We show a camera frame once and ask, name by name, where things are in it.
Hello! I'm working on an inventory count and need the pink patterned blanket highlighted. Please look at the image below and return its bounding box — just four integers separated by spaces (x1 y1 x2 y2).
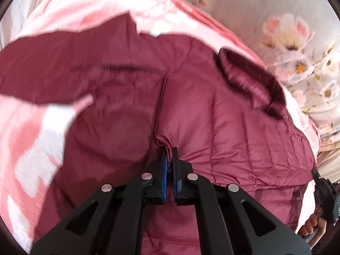
1 0 320 251

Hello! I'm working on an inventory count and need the person's right hand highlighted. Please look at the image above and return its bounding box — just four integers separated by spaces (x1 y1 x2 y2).
297 208 327 248

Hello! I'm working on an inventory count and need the maroon puffer jacket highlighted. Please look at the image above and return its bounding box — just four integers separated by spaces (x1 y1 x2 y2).
1 14 315 239

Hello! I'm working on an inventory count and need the grey floral bed sheet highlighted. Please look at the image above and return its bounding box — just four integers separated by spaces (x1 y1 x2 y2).
186 0 339 151

